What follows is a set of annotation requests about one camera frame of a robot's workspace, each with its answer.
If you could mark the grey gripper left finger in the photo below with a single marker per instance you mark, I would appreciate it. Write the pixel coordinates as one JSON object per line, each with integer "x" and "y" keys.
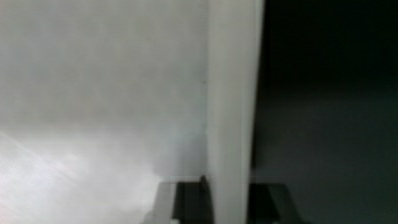
{"x": 184, "y": 201}

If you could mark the white desk top tray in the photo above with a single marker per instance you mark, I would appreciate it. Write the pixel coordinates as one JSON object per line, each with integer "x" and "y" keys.
{"x": 127, "y": 103}

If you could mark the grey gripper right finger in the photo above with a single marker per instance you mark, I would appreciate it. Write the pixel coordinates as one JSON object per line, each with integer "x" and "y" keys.
{"x": 273, "y": 208}

